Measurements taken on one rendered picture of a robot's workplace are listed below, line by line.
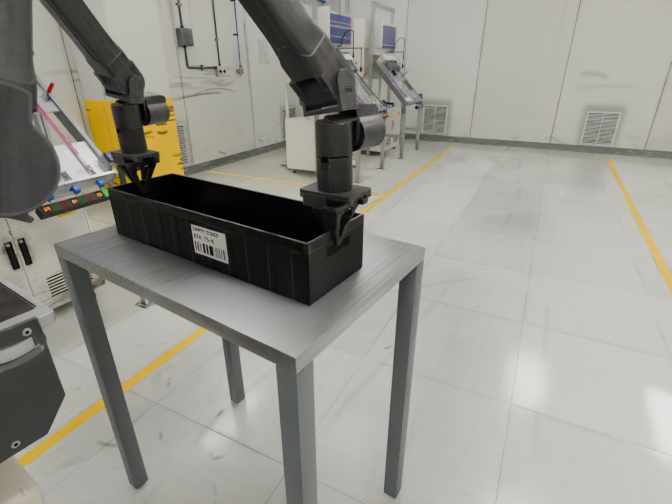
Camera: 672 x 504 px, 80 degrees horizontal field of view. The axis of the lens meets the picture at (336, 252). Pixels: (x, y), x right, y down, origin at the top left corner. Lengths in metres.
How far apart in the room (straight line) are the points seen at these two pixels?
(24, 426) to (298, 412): 0.34
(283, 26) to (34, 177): 0.34
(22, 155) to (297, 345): 0.38
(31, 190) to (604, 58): 7.01
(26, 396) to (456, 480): 1.19
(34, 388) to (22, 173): 0.31
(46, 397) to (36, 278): 1.77
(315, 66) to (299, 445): 0.55
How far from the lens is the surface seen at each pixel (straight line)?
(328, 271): 0.69
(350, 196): 0.62
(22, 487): 0.75
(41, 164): 0.40
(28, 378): 0.62
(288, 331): 0.62
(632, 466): 1.74
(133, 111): 1.04
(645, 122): 7.25
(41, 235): 2.35
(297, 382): 0.60
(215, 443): 1.57
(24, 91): 0.40
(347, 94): 0.62
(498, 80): 7.17
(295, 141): 4.84
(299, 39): 0.59
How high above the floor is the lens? 1.16
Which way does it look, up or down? 25 degrees down
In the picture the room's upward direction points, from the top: straight up
